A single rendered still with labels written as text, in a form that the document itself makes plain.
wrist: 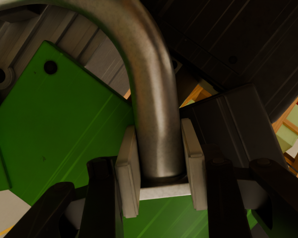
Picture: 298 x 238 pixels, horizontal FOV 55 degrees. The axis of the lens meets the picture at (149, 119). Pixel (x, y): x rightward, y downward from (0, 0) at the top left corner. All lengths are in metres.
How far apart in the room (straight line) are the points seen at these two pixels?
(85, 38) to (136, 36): 0.07
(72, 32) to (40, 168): 0.11
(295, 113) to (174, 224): 3.58
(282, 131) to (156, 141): 3.35
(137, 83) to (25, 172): 0.12
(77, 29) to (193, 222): 0.17
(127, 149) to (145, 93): 0.04
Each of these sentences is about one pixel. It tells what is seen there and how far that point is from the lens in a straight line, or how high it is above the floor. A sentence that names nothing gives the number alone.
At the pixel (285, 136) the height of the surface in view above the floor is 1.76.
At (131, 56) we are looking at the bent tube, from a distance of 0.18.
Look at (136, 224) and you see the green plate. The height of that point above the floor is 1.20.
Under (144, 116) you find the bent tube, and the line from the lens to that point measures 0.18.
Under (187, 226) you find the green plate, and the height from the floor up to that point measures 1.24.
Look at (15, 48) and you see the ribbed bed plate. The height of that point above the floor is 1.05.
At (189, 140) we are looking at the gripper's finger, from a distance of 0.16.
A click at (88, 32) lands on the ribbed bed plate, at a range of 0.23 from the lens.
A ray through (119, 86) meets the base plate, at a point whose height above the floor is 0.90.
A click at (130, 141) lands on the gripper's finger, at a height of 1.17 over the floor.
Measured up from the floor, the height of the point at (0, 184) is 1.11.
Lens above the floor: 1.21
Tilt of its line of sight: 13 degrees down
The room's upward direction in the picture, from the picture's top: 130 degrees clockwise
